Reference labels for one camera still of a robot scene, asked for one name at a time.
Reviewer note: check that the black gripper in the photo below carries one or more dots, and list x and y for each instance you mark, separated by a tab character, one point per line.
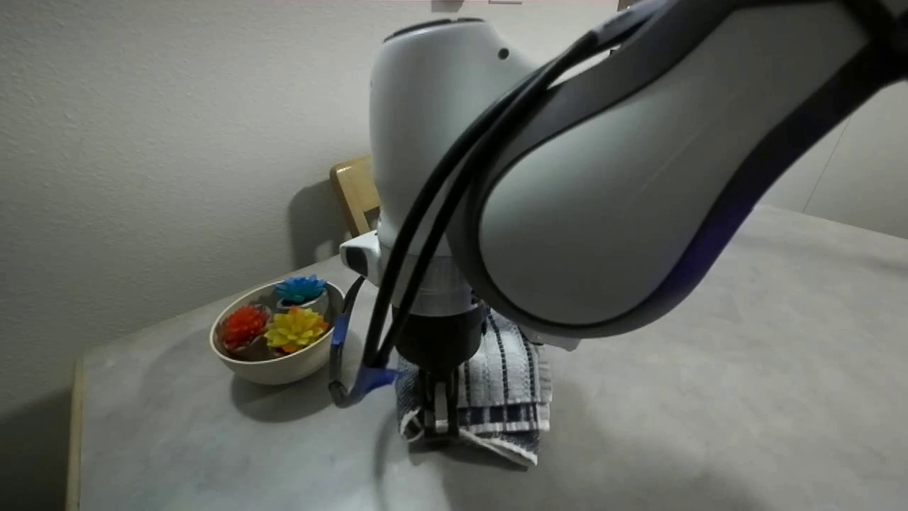
439	348

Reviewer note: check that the blue grey towel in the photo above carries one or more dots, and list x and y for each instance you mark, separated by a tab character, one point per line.
504	394

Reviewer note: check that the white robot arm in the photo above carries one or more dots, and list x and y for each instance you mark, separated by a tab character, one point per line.
595	191

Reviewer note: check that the yellow toy flower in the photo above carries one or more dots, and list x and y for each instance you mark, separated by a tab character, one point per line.
292	331

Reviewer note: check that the blue toy flower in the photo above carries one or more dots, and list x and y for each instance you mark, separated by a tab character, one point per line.
300	292

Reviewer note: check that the beige bowl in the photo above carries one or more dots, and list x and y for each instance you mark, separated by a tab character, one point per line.
271	368

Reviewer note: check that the red toy flower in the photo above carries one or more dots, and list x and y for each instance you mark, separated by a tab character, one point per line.
241	326

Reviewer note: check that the wooden chair behind table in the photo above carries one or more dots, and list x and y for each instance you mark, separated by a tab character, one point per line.
358	195

